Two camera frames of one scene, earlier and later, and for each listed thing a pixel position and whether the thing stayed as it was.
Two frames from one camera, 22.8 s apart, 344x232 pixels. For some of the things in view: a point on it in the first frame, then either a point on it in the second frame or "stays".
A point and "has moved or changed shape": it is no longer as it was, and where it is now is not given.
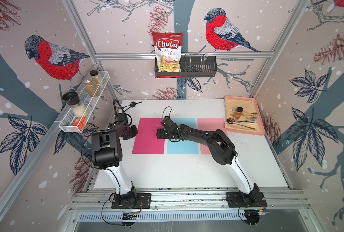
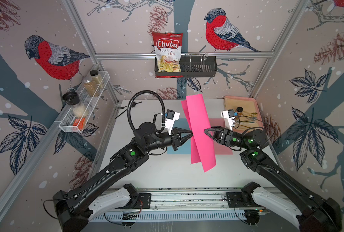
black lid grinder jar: (79, 110) stays
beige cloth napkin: (241, 114) stays
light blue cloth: (183, 147) stays
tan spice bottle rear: (96, 78) stays
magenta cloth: (146, 141) has moved or changed shape
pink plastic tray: (262, 133) stays
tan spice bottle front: (92, 87) stays
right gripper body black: (162, 135) → (234, 140)
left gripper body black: (132, 131) → (174, 141)
